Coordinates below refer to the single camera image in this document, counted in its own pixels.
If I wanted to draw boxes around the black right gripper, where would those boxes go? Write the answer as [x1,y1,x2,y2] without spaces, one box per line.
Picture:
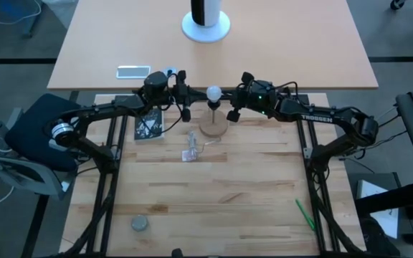
[220,71,280,124]

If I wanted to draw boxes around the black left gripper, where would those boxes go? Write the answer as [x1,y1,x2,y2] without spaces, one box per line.
[168,69,211,123]

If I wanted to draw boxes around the white lightbulb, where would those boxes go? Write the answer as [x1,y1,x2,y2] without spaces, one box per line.
[206,85,224,102]

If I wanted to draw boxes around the wooden base table lamp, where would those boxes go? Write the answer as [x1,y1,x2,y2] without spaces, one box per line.
[198,99,229,138]

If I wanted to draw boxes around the black cover book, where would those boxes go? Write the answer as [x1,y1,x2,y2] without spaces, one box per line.
[133,106,166,142]

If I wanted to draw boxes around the white red-print warning tag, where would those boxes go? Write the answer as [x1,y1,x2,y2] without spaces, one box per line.
[181,149,198,163]

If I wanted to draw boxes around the light wooden desk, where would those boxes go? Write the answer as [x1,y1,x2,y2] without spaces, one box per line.
[46,0,380,91]

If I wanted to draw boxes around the white black tower fan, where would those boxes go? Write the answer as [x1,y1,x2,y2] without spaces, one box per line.
[181,0,232,44]

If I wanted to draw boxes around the green pen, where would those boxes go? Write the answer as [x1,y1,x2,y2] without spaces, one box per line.
[294,199,316,231]

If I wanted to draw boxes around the grey round disc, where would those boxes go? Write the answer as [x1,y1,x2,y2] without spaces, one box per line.
[130,214,149,233]

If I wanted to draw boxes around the black grey office chair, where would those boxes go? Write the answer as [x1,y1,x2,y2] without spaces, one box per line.
[0,82,94,201]

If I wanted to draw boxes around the white paper sheet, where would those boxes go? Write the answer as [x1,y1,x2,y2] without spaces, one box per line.
[356,178,401,240]

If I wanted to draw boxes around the black bag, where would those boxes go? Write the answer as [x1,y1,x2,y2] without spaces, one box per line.
[359,214,402,258]

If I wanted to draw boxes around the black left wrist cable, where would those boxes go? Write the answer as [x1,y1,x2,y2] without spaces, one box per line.
[158,102,189,136]

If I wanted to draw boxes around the clear bundled lamp cord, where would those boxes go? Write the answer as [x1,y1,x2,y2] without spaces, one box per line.
[186,130,224,163]

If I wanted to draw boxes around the black aluminium rig frame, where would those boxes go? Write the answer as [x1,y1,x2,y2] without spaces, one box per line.
[41,92,369,258]

